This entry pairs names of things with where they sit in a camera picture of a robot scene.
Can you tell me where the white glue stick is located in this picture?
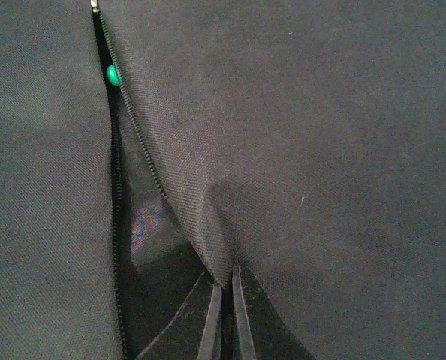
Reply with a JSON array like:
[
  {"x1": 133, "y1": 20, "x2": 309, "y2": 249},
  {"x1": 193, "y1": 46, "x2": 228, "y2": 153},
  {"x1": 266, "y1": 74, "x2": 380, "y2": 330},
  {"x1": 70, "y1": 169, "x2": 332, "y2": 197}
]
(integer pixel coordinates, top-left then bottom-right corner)
[{"x1": 106, "y1": 64, "x2": 121, "y2": 87}]

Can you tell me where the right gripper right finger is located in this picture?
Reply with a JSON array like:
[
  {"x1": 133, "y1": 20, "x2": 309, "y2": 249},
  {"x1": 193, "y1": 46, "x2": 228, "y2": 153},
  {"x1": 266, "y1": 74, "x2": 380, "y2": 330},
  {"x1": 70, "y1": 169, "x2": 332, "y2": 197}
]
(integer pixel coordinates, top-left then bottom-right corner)
[{"x1": 232, "y1": 266, "x2": 314, "y2": 360}]

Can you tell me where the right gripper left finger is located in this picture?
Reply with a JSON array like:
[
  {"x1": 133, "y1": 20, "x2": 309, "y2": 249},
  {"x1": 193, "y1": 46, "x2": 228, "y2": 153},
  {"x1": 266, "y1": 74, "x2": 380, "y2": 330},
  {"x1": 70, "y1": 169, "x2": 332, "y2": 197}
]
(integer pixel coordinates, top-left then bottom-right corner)
[{"x1": 136, "y1": 272, "x2": 223, "y2": 360}]

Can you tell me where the black student bag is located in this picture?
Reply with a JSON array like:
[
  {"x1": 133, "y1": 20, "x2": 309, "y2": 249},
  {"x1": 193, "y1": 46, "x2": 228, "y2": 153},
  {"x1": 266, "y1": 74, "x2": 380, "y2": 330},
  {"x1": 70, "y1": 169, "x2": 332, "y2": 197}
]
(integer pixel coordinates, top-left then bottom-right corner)
[{"x1": 0, "y1": 1, "x2": 446, "y2": 359}]

